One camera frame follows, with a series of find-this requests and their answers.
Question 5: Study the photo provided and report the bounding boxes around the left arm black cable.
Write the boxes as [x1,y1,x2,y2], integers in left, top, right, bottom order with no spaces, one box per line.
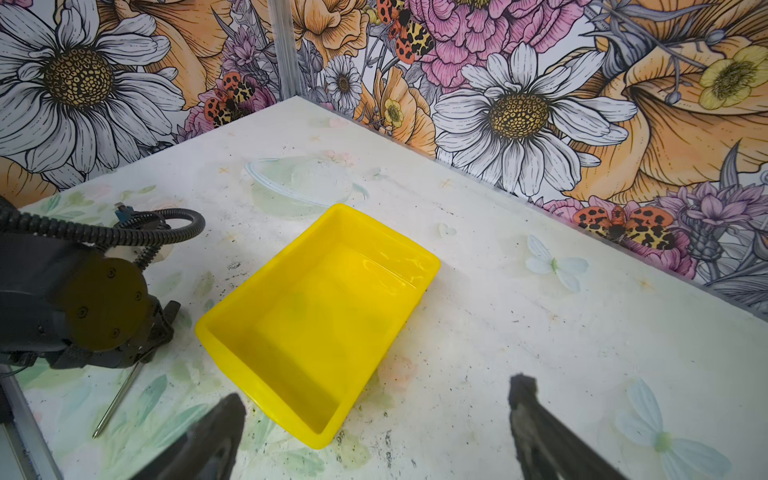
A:
[0,206,207,271]

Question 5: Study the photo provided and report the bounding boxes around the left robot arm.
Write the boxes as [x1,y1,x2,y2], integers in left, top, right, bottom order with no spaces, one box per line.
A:
[1,200,206,370]

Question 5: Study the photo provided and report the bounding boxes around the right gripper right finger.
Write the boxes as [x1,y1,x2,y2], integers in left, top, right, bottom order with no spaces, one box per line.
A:
[508,374,624,480]

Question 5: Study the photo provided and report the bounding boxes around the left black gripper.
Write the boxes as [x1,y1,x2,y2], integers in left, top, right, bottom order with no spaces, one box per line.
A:
[44,298,180,369]

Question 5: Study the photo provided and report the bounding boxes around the black handled screwdriver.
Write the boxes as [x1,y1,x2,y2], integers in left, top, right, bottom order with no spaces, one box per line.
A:
[92,362,144,439]

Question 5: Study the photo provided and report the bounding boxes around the left aluminium corner post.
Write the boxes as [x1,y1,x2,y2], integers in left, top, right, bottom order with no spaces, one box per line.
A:
[267,0,303,100]

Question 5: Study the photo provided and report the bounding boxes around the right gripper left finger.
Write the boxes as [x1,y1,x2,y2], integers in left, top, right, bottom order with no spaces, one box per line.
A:
[133,393,246,480]

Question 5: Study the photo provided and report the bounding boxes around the yellow plastic bin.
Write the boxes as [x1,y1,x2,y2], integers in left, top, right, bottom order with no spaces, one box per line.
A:
[195,204,440,450]

